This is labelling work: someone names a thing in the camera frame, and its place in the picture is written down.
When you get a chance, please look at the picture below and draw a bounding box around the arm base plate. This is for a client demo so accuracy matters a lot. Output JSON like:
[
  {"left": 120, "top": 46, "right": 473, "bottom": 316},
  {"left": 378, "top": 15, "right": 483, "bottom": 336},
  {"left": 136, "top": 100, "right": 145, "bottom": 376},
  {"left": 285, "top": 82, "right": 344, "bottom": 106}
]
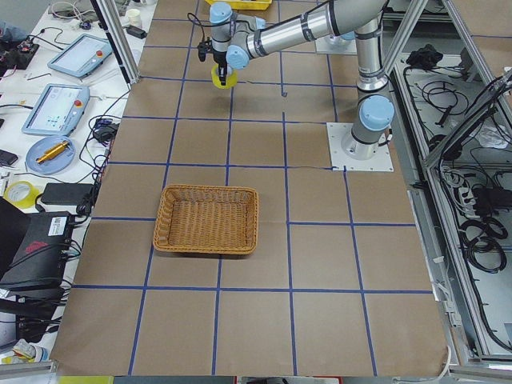
[
  {"left": 326, "top": 122, "right": 394, "bottom": 172},
  {"left": 314, "top": 35, "right": 359, "bottom": 55}
]

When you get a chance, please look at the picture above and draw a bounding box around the teach pendant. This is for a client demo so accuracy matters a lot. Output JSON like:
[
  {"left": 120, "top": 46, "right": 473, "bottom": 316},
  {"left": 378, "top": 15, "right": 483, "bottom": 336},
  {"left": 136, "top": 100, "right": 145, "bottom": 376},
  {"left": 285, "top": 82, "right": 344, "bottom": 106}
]
[
  {"left": 22, "top": 83, "right": 90, "bottom": 136},
  {"left": 47, "top": 34, "right": 113, "bottom": 78}
]

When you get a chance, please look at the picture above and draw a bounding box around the brown wicker basket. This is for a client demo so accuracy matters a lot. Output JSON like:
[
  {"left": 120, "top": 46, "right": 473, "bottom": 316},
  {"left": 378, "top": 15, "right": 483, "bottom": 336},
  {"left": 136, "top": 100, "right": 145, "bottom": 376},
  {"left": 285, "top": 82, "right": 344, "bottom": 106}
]
[{"left": 153, "top": 184, "right": 259, "bottom": 255}]

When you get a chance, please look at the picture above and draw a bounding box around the teach pendant near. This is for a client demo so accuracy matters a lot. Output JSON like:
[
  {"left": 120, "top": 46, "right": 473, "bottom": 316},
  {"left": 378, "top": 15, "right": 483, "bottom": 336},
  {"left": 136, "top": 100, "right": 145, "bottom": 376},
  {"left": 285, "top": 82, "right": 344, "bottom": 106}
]
[{"left": 22, "top": 83, "right": 90, "bottom": 136}]

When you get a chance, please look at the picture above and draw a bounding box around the black laptop computer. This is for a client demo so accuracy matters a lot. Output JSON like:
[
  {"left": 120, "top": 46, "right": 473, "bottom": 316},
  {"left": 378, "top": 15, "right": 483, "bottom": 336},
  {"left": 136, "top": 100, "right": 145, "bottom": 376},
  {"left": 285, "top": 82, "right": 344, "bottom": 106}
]
[{"left": 1, "top": 198, "right": 74, "bottom": 292}]

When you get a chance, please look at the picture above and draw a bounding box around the aluminium frame post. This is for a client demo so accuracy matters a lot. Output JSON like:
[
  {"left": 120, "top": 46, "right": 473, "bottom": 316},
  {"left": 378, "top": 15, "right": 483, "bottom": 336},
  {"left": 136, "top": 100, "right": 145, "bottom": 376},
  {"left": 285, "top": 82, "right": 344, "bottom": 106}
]
[{"left": 90, "top": 0, "right": 140, "bottom": 86}]

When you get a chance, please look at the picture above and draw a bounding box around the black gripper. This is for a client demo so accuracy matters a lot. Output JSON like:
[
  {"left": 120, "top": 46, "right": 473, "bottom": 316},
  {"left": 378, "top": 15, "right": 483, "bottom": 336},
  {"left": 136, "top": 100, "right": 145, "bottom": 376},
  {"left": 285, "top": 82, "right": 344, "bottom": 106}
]
[{"left": 211, "top": 38, "right": 228, "bottom": 86}]

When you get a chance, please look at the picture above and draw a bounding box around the blue plate with brass part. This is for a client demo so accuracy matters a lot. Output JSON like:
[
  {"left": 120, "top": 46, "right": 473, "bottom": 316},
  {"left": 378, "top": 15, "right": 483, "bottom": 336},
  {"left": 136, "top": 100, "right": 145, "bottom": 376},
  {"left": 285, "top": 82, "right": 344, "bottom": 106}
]
[{"left": 25, "top": 135, "right": 76, "bottom": 175}]

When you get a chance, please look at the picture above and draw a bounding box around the yellow plastic basket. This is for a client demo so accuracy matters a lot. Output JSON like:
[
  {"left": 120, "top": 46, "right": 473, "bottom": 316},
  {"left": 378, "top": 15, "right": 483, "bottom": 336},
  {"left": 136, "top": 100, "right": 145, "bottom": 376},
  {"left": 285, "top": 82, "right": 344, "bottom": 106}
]
[{"left": 220, "top": 0, "right": 273, "bottom": 10}]

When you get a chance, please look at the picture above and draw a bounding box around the coiled black cable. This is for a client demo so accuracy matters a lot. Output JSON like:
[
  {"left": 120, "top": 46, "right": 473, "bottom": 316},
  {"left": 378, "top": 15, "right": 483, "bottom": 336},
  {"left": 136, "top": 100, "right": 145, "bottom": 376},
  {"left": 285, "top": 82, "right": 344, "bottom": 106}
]
[{"left": 459, "top": 219, "right": 509, "bottom": 275}]

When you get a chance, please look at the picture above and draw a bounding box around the black power adapter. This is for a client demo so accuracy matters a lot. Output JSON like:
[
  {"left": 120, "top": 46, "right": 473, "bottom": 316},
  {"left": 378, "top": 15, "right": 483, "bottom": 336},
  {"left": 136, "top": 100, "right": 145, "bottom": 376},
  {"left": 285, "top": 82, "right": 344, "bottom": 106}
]
[{"left": 125, "top": 25, "right": 147, "bottom": 39}]

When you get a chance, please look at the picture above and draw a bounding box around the teach pendant far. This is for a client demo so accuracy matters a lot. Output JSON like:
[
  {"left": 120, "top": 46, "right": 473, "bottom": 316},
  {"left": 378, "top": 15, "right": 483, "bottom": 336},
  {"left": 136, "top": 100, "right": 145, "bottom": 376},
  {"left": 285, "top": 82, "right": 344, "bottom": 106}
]
[{"left": 47, "top": 34, "right": 113, "bottom": 78}]

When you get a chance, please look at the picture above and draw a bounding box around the black power brick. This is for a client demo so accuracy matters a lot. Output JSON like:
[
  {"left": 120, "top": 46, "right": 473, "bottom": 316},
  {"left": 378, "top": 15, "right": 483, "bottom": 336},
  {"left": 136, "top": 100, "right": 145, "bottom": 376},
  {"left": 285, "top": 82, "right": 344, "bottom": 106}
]
[{"left": 40, "top": 183, "right": 93, "bottom": 206}]

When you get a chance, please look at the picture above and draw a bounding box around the spare yellow tape roll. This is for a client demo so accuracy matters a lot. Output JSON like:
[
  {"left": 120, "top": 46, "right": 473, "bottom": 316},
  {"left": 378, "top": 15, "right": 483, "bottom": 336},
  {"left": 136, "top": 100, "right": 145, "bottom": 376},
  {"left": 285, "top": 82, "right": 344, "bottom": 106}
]
[{"left": 3, "top": 181, "right": 40, "bottom": 210}]

